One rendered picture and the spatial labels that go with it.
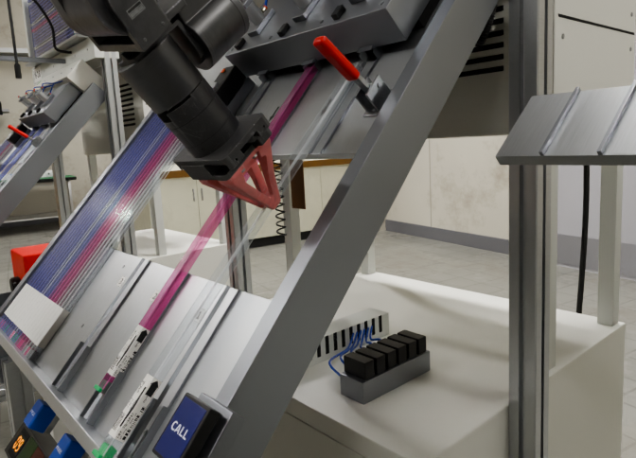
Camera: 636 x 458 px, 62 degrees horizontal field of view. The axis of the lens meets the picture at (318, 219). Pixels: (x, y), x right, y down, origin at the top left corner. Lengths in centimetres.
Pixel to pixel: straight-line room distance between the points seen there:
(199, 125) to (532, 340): 52
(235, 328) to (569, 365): 64
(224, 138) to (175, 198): 438
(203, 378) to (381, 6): 44
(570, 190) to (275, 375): 376
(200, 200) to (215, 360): 445
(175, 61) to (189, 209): 445
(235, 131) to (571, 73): 57
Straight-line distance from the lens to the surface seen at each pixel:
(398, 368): 86
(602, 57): 102
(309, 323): 50
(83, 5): 47
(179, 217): 491
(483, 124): 92
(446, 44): 64
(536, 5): 74
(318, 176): 543
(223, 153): 50
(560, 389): 99
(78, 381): 73
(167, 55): 49
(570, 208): 416
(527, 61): 74
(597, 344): 110
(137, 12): 47
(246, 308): 53
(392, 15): 64
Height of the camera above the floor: 101
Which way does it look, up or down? 8 degrees down
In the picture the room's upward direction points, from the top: 3 degrees counter-clockwise
